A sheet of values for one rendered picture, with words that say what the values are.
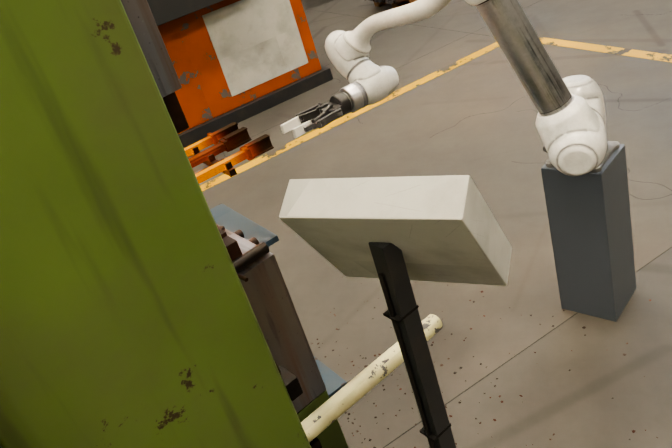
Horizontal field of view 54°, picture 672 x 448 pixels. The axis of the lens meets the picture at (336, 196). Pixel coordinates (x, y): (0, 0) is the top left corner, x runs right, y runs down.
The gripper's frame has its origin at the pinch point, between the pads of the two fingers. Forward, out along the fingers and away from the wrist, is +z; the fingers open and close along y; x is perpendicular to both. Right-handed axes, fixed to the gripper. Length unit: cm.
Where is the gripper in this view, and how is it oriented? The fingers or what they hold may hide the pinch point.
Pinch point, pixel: (295, 127)
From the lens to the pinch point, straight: 211.7
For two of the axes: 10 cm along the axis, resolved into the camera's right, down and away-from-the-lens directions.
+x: -2.7, -8.5, -4.6
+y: -5.5, -2.6, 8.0
